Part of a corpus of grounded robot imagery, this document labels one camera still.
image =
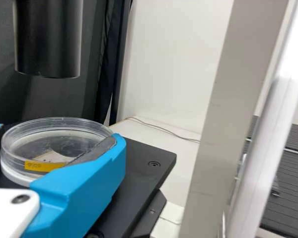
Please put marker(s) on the petri dish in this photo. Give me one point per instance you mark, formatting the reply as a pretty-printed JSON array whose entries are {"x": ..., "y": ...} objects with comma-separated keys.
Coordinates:
[{"x": 39, "y": 143}]

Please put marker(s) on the cream microscope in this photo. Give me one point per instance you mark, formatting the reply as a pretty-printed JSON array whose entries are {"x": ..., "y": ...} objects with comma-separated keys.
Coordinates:
[{"x": 213, "y": 124}]

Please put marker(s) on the black platform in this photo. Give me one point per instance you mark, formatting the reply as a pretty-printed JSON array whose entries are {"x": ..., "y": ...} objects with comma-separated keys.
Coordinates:
[{"x": 293, "y": 188}]

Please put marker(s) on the white pipette stand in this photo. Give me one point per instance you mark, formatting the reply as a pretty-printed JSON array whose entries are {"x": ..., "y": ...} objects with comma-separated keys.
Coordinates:
[{"x": 260, "y": 138}]

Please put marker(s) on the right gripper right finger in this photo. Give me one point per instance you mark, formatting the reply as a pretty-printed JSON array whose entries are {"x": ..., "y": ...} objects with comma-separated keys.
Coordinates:
[{"x": 77, "y": 198}]

